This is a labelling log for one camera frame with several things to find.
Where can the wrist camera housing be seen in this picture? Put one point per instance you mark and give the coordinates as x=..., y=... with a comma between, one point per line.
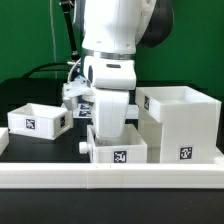
x=73, y=89

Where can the white drawer box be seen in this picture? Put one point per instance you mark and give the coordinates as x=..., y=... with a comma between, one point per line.
x=130, y=147
x=40, y=121

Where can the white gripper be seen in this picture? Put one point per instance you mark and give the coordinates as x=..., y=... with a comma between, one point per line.
x=109, y=113

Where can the white front drawer box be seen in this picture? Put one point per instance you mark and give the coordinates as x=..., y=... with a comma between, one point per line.
x=130, y=147

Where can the white drawer cabinet frame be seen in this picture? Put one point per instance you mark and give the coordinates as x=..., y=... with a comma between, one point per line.
x=179, y=124

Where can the white fence wall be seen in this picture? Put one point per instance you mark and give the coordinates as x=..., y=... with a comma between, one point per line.
x=4, y=139
x=94, y=176

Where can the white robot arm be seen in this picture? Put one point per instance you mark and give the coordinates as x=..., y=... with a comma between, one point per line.
x=112, y=29

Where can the white front fence wall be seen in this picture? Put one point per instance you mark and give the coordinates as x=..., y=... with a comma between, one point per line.
x=94, y=176

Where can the white left fence wall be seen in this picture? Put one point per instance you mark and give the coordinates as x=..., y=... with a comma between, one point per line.
x=4, y=139

